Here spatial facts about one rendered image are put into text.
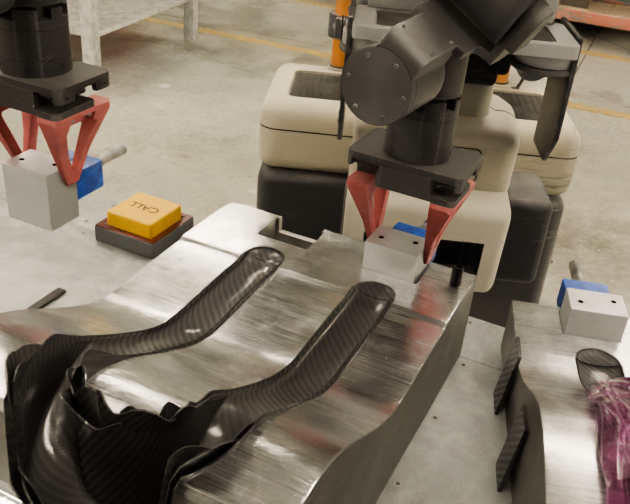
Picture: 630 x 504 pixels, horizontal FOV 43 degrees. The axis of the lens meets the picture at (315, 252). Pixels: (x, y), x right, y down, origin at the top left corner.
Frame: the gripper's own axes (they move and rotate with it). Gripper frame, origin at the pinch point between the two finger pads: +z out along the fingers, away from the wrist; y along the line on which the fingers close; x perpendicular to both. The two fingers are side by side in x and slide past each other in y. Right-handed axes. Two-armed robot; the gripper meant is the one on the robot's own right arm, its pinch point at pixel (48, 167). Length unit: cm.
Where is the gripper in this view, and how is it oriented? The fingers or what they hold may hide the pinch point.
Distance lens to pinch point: 74.2
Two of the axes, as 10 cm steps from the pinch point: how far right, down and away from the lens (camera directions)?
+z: -0.7, 8.5, 5.2
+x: 4.5, -4.4, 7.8
